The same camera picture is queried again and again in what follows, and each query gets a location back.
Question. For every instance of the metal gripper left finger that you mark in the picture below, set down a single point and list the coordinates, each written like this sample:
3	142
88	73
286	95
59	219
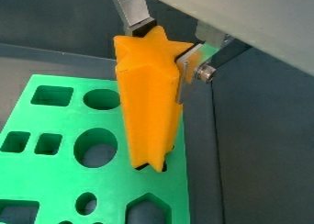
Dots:
135	16

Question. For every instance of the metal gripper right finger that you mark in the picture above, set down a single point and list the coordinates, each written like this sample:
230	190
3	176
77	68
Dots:
192	61

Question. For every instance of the orange star prism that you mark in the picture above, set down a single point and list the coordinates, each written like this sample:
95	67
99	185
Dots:
148	79

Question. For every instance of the green shape sorter block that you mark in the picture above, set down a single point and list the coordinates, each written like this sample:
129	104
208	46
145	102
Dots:
64	166

